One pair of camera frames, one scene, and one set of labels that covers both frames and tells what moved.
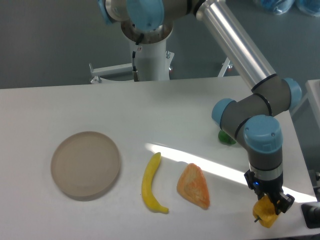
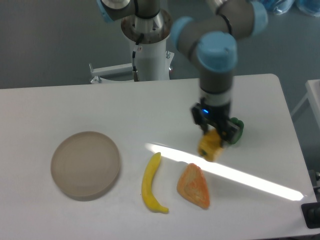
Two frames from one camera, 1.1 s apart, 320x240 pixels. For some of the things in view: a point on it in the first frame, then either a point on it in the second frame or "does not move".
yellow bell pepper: x=264 y=210 -> x=210 y=146
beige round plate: x=85 y=164 does not move
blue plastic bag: x=278 y=7 does not move
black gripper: x=271 y=187 -> x=211 y=117
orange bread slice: x=192 y=186 does not move
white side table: x=313 y=94 does not move
